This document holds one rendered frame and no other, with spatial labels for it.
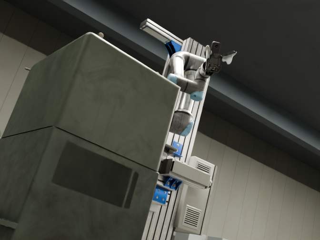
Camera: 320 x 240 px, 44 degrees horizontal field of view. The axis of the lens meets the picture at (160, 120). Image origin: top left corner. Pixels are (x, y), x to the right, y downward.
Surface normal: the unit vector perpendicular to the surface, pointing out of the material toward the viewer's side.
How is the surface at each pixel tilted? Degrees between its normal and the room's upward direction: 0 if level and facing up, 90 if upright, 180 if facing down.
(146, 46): 90
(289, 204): 90
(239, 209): 90
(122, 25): 90
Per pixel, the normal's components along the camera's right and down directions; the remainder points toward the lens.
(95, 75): 0.62, -0.11
